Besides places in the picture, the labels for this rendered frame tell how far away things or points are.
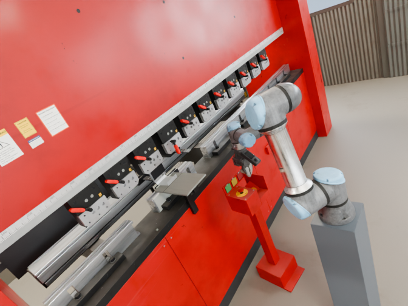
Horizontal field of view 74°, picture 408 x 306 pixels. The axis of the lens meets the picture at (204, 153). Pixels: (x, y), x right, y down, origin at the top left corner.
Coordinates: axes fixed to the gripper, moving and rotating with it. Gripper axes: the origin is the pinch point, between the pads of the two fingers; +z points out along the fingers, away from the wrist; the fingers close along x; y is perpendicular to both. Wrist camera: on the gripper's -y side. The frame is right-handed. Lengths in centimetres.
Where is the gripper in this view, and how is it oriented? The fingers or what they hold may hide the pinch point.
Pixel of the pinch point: (250, 175)
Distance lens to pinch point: 165.3
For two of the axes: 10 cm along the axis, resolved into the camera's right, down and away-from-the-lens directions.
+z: 3.1, 8.2, 4.8
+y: -7.0, -1.5, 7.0
